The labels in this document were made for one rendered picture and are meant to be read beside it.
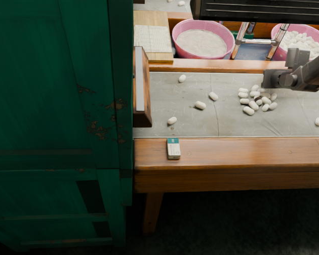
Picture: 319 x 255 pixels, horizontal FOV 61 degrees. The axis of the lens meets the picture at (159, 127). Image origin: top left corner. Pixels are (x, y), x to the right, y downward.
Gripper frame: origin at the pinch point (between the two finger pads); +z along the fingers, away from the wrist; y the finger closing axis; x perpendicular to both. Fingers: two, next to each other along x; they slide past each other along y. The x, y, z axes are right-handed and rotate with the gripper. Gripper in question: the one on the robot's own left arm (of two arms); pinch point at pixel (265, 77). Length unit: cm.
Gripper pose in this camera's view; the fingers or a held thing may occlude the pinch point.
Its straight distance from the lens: 111.7
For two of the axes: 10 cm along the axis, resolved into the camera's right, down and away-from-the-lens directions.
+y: -9.9, 0.1, -1.2
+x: -0.1, 9.7, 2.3
